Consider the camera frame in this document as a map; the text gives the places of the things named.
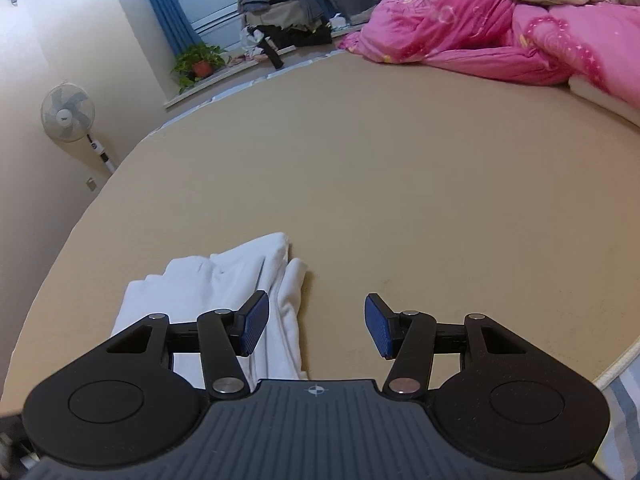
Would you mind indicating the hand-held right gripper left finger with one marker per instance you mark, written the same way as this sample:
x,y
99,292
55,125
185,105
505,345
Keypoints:
x,y
254,322

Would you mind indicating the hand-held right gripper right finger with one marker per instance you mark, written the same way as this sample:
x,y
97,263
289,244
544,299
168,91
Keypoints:
x,y
377,325

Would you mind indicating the white t-shirt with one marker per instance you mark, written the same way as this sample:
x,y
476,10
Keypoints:
x,y
200,285

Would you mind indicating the pile of dark clothes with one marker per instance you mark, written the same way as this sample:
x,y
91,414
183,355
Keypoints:
x,y
285,15

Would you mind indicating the tan bed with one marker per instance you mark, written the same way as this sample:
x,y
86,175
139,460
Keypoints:
x,y
380,175

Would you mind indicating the potted green plant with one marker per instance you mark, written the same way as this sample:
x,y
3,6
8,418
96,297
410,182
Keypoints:
x,y
200,62

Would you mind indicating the striped cloth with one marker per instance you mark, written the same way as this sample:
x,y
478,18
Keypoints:
x,y
625,425

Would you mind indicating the white standing fan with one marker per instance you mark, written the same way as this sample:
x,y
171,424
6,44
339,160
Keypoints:
x,y
67,112

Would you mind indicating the pink quilt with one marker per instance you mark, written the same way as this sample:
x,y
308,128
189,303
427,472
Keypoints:
x,y
450,30

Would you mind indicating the wall socket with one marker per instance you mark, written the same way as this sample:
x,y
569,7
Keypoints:
x,y
90,184

